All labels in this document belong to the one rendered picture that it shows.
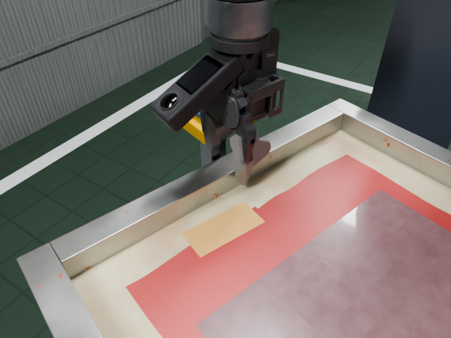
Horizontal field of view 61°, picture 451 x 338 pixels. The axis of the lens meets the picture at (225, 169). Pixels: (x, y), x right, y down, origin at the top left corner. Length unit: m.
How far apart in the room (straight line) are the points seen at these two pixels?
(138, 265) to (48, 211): 1.58
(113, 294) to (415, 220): 0.41
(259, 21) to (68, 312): 0.36
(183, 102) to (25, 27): 2.09
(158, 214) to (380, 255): 0.29
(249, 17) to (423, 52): 0.49
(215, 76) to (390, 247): 0.31
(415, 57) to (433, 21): 0.07
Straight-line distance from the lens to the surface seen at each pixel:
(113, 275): 0.49
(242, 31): 0.44
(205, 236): 0.51
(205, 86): 0.45
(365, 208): 0.58
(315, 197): 0.58
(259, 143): 0.53
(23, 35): 2.49
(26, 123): 2.62
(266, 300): 0.46
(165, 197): 0.52
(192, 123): 0.73
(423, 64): 0.86
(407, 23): 0.84
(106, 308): 0.47
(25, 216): 2.08
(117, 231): 0.49
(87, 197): 2.06
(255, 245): 0.50
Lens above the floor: 1.35
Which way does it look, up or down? 40 degrees down
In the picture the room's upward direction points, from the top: straight up
